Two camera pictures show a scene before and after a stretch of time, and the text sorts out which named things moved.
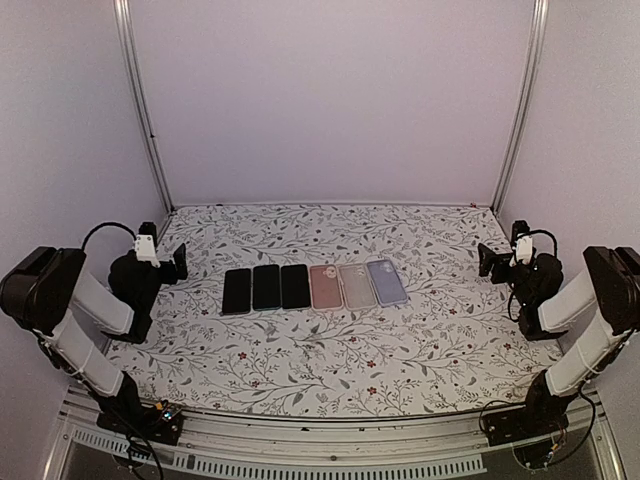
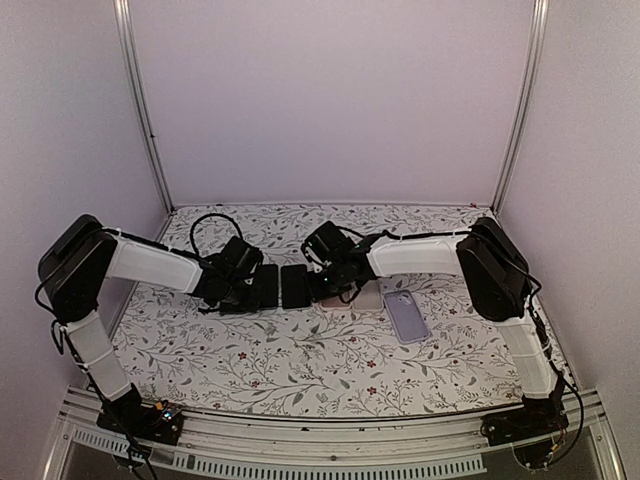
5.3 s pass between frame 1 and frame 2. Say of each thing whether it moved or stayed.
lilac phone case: moved
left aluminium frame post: stayed
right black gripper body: moved
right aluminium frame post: stayed
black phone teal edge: stayed
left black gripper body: moved
